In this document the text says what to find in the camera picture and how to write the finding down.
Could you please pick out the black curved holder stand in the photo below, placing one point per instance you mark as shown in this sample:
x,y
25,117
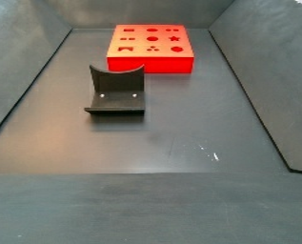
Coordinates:
x,y
120,91

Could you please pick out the red shape sorter block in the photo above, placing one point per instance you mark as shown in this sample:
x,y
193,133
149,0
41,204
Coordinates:
x,y
160,47

